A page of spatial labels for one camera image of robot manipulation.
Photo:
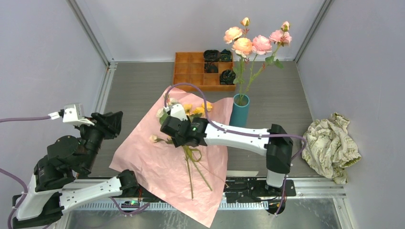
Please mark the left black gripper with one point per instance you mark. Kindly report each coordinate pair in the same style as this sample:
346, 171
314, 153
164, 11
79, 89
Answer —
110, 123

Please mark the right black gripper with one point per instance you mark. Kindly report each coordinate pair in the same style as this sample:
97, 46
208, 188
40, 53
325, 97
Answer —
177, 142

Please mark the yellow pink flower bunch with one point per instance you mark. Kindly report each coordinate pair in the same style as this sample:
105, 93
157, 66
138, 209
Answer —
193, 156

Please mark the pink wrapping paper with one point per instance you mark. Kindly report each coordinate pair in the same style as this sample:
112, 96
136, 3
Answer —
194, 189

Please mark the peach rose stem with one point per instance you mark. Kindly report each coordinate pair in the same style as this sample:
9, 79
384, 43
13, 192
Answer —
242, 46

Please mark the pink rose stem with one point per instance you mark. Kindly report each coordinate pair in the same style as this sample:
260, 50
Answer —
262, 45

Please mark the cream ribbon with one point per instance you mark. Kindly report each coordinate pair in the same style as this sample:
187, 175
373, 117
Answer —
239, 173

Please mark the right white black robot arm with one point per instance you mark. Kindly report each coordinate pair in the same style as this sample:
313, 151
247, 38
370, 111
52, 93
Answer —
274, 143

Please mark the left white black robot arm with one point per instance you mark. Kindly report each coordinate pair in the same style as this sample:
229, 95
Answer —
44, 201

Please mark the teal vase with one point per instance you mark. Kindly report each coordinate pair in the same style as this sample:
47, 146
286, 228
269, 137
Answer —
240, 110

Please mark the orange compartment tray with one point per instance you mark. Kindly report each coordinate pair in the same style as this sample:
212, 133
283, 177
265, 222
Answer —
189, 68

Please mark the dark rolled cloth front-right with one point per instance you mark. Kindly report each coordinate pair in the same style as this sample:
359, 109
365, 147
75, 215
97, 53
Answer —
227, 77

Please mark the dark rolled cloth middle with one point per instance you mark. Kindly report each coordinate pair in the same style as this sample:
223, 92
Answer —
210, 67

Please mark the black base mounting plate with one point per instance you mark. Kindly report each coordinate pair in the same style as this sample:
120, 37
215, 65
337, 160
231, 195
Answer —
237, 189

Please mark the dark rolled cloth back-left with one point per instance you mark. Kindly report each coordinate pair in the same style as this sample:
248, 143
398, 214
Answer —
211, 56

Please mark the dark rolled cloth back-right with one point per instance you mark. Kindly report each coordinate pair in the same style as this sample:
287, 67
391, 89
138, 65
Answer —
226, 55

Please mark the crumpled cream patterned cloth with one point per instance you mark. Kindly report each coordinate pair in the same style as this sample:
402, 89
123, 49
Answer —
330, 149

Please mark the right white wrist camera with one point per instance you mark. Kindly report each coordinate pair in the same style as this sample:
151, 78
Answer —
177, 111

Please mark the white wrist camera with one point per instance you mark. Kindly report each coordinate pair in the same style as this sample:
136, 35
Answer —
177, 111
72, 114

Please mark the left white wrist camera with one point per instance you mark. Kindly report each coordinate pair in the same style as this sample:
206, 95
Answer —
72, 114

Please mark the aluminium front rail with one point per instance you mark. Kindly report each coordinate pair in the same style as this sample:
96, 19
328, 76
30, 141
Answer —
297, 188

